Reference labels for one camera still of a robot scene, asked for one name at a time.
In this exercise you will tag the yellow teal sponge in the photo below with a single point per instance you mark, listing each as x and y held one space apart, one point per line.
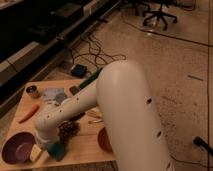
56 150

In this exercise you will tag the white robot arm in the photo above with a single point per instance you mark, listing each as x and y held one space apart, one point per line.
121 93

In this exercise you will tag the green plastic tray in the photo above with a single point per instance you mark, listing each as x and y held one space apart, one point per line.
90 79

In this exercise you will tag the orange-brown bowl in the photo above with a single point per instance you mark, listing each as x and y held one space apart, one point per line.
103 141

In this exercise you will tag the blue-grey cloth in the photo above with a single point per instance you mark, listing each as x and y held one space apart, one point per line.
54 95

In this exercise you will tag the dark grape bunch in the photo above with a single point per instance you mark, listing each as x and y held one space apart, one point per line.
67 130

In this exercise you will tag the small metal can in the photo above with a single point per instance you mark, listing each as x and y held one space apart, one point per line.
33 92

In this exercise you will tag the orange carrot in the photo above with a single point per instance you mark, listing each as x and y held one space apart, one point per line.
32 111

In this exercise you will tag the black office chair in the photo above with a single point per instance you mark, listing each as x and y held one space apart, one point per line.
159 14

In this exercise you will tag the yellow cheese wedge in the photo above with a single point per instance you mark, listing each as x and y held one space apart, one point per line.
35 152

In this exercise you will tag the black floor object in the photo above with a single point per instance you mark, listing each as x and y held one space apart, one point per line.
200 142

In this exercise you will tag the purple bowl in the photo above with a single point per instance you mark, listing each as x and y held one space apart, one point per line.
17 148

